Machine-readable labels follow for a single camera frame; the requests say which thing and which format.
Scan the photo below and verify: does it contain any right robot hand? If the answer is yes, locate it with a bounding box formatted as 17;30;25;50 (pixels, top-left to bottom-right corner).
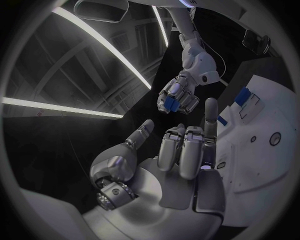
157;70;201;116

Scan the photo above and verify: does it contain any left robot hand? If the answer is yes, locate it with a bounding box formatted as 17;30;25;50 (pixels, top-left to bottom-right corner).
81;97;227;240

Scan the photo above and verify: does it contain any blue block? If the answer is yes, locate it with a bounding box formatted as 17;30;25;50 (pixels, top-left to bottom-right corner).
164;95;181;113
234;86;251;106

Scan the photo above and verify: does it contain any white task board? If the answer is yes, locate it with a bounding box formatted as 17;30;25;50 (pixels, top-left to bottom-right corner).
215;74;299;228

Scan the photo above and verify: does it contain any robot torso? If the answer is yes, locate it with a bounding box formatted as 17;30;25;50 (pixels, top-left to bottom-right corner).
127;0;247;20

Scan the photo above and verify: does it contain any white cable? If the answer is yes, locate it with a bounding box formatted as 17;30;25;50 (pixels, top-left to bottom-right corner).
190;9;227;77

